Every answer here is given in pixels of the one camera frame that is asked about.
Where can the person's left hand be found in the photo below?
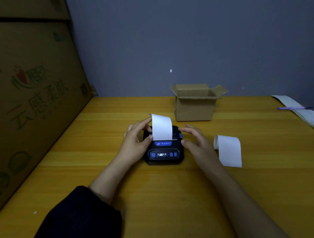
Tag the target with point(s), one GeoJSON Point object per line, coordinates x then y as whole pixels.
{"type": "Point", "coordinates": [131, 144]}

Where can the person's right hand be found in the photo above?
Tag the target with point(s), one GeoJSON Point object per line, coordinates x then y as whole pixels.
{"type": "Point", "coordinates": [201, 149]}

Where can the person's right middle finger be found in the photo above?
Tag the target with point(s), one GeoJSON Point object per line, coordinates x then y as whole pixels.
{"type": "Point", "coordinates": [194, 129]}

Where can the person's left thumb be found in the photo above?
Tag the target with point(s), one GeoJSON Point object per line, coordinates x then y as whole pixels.
{"type": "Point", "coordinates": [146, 141]}

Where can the person's right thumb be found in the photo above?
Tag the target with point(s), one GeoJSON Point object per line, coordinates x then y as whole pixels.
{"type": "Point", "coordinates": [188, 146]}

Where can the person's left middle finger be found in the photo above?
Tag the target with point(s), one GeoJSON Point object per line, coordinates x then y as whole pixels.
{"type": "Point", "coordinates": [149, 129]}

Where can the white printer paper strip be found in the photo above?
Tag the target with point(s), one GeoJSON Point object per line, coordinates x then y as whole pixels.
{"type": "Point", "coordinates": [162, 127]}

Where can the black portable label printer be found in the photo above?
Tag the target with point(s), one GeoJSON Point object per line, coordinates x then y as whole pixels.
{"type": "Point", "coordinates": [163, 154]}

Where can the person's right forearm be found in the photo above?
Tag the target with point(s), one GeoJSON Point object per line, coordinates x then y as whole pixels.
{"type": "Point", "coordinates": [235, 203]}

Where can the person's left forearm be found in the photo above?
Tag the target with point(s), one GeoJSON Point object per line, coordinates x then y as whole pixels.
{"type": "Point", "coordinates": [108, 179]}

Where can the small open cardboard box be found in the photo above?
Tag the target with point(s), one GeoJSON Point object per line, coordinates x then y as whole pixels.
{"type": "Point", "coordinates": [195, 109]}

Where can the loose white paper roll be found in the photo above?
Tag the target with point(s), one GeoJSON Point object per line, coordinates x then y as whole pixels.
{"type": "Point", "coordinates": [229, 152]}

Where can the purple pen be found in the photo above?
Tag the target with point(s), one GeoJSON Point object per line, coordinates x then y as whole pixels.
{"type": "Point", "coordinates": [294, 107]}

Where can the long white paper sheet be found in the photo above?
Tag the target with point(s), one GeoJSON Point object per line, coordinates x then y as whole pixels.
{"type": "Point", "coordinates": [303, 114]}

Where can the large printed cardboard box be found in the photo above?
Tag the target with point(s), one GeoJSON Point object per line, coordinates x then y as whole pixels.
{"type": "Point", "coordinates": [36, 103]}

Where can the plain brown cardboard box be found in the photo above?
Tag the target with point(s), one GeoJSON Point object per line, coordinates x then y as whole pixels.
{"type": "Point", "coordinates": [32, 8]}

